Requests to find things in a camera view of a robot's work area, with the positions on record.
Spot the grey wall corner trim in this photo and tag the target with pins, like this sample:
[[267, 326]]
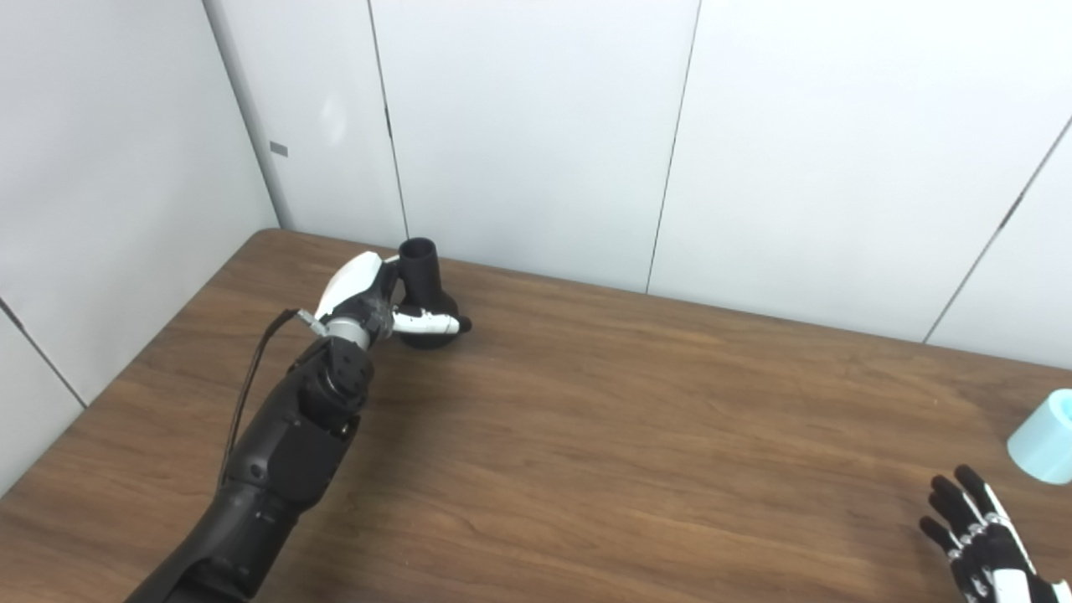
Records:
[[251, 117]]

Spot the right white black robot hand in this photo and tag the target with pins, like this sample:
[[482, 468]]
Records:
[[992, 561]]

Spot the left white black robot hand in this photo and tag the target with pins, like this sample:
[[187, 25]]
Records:
[[352, 280]]

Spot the light blue cup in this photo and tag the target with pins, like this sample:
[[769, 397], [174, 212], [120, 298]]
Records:
[[1047, 440]]

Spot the black nozzle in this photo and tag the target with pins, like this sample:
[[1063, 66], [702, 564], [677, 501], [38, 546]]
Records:
[[421, 272]]

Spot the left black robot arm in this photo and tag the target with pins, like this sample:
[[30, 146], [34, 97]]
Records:
[[285, 452]]

